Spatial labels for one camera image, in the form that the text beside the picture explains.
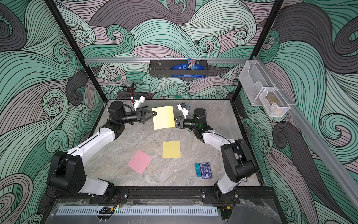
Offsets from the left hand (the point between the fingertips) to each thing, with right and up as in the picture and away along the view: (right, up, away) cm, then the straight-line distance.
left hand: (156, 113), depth 71 cm
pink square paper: (-13, -32, +18) cm, 39 cm away
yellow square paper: (+8, -25, +20) cm, 32 cm away
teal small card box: (+24, -35, +13) cm, 44 cm away
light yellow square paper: (+4, -3, +1) cm, 5 cm away
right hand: (+6, -5, +8) cm, 11 cm away
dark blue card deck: (+28, -34, +10) cm, 46 cm away
